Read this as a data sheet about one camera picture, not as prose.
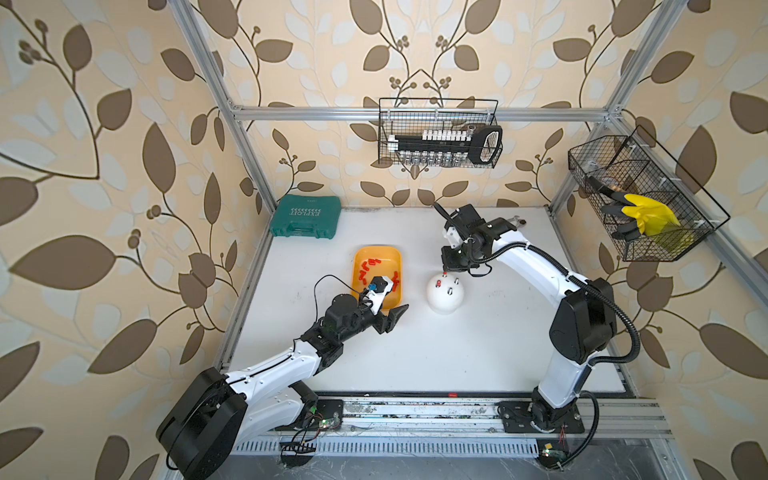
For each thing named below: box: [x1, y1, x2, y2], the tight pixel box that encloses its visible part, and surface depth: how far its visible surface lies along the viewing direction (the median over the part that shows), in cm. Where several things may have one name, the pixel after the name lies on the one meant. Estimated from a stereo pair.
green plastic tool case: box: [270, 194, 342, 240], surface depth 115 cm
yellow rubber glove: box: [621, 194, 681, 236], surface depth 68 cm
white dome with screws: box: [426, 273, 465, 315], surface depth 88 cm
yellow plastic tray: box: [350, 246, 403, 311], surface depth 104 cm
